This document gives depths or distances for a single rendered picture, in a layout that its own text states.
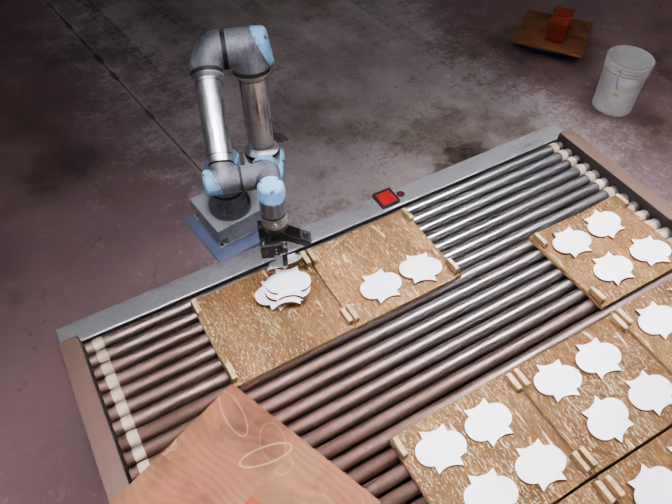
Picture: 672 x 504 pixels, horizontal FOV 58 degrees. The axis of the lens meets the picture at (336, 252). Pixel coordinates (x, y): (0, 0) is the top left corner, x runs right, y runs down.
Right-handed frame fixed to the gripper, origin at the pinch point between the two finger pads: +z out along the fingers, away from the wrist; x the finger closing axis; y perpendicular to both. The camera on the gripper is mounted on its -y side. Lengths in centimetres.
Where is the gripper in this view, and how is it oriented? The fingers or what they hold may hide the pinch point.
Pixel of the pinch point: (286, 264)
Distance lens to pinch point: 194.2
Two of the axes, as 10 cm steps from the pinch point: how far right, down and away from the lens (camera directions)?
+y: -9.9, 1.2, -1.0
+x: 1.5, 7.5, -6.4
